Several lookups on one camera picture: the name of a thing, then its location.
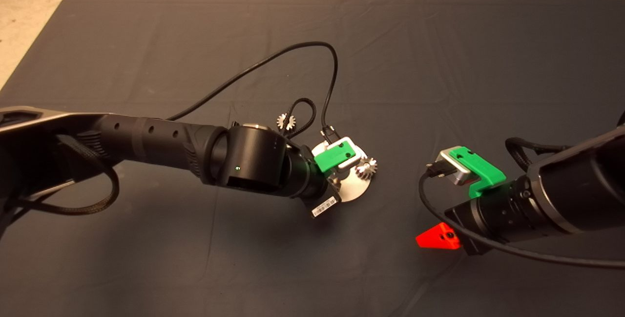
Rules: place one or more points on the silver camera box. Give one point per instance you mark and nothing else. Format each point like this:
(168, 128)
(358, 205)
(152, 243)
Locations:
(454, 171)
(358, 158)

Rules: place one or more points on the silver left camera box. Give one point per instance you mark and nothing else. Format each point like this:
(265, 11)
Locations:
(358, 158)

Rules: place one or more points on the round metal carrier plate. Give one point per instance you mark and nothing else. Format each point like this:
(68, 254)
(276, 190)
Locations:
(356, 187)

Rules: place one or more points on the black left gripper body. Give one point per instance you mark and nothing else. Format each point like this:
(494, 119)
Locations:
(315, 190)

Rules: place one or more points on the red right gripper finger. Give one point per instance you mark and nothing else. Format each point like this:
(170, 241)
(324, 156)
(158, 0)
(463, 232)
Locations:
(438, 238)

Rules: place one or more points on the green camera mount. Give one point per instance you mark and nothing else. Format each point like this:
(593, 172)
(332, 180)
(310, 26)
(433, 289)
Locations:
(481, 168)
(334, 156)

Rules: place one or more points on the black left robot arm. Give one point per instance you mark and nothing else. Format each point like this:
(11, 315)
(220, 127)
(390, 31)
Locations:
(254, 160)

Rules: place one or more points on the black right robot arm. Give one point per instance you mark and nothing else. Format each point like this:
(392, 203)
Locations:
(586, 190)

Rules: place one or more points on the dark grey table cloth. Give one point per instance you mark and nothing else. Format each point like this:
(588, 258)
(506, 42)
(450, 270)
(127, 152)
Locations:
(342, 24)

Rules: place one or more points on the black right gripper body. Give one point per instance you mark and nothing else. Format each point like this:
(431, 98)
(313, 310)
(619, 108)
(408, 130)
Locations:
(495, 217)

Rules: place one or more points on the green right camera mount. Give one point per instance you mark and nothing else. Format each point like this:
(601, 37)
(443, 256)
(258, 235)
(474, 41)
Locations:
(481, 168)

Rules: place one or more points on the green left camera mount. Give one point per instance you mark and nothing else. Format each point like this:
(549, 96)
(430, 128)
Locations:
(334, 156)

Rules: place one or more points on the silver right camera box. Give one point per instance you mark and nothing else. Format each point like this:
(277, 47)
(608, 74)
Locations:
(454, 171)

